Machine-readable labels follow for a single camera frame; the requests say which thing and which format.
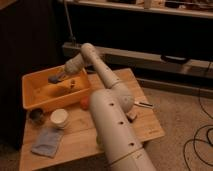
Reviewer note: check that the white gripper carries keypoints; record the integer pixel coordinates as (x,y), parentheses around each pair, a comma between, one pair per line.
(74,65)

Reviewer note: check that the blue grey sponge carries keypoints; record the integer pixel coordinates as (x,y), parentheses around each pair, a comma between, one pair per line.
(54,79)

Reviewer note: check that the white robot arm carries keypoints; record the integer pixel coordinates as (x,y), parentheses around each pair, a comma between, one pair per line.
(108,108)

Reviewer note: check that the small dark object in tray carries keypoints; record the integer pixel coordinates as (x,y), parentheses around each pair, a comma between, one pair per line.
(72,84)

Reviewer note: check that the yellow plastic tray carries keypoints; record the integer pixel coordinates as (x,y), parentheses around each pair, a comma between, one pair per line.
(37,92)

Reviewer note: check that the grey metal pole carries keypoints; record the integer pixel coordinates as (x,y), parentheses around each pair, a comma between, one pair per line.
(71,37)

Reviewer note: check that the orange fruit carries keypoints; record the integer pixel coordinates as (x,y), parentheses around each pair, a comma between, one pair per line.
(84,103)

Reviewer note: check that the low grey shelf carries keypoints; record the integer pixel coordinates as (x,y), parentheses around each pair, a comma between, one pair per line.
(152,64)

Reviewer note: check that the white bowl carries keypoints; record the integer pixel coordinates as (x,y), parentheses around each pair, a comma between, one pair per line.
(59,118)

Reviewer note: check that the dark green cup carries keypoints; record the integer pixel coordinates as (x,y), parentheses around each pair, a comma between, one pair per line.
(36,116)

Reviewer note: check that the wooden table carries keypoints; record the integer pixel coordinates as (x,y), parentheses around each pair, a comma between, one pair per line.
(79,140)

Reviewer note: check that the small brown block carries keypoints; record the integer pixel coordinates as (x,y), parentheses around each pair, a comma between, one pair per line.
(131,116)

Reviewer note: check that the metal utensil on table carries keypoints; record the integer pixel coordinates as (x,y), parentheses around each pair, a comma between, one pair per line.
(141,104)

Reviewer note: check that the blue folded cloth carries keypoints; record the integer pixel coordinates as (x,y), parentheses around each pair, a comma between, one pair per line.
(47,142)

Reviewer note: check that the black handle on shelf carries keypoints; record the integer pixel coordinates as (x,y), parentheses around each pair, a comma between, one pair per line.
(176,60)

